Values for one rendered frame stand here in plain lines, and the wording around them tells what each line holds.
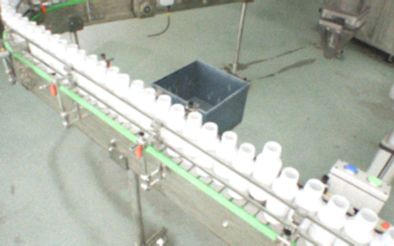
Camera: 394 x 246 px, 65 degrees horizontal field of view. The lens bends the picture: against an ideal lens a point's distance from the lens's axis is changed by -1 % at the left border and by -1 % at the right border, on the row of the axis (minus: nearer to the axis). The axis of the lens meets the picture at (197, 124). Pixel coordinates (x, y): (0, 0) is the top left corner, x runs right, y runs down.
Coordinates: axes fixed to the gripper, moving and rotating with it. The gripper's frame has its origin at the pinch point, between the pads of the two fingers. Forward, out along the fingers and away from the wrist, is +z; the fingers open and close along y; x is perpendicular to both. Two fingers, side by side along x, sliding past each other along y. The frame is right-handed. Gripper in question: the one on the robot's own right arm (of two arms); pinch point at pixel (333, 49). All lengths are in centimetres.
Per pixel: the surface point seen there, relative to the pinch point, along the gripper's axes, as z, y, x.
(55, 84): 32, 25, -79
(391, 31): 100, -352, -25
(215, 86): 54, -43, -57
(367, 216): 25.9, 13.2, 21.1
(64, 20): 50, -32, -169
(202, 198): 46, 20, -16
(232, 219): 46, 20, -6
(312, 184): 25.3, 13.3, 8.6
